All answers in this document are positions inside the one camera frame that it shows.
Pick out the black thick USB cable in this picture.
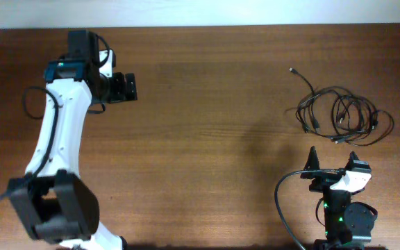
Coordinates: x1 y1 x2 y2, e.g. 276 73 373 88
285 67 364 135

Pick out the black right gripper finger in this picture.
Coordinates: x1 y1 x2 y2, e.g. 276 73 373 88
304 146 320 170
345 151 361 170

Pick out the black thin USB cable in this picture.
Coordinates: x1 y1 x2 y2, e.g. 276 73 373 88
335 99 395 147

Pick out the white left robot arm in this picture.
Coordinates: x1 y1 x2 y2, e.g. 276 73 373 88
7 49 137 249

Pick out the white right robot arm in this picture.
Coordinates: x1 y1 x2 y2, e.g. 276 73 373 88
300 147 378 249

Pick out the black cable bundle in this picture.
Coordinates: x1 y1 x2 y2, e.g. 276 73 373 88
330 93 378 145

